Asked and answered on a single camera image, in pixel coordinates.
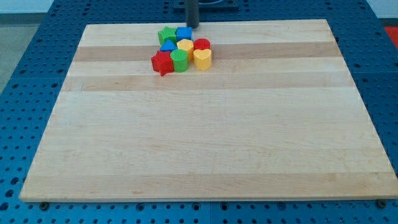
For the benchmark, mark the red star block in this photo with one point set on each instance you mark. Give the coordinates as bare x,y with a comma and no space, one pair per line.
162,63

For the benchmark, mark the blue triangle block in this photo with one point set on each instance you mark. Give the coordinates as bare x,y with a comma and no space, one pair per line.
168,46

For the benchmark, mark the green star block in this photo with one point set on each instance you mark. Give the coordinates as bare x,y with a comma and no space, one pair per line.
167,33

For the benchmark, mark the yellow heart block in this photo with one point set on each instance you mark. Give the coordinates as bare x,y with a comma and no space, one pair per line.
202,59

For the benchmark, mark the green cylinder block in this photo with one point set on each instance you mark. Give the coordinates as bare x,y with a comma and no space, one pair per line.
180,60

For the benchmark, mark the red cylinder block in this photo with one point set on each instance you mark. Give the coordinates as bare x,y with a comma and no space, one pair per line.
201,44

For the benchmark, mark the yellow hexagon block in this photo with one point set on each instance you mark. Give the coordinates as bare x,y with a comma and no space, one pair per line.
186,45

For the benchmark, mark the light wooden board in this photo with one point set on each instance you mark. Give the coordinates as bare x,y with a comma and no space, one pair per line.
277,117

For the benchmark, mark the blue cube block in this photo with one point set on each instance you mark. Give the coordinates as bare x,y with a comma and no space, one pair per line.
184,33

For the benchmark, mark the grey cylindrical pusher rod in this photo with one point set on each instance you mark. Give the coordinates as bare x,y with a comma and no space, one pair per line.
192,13

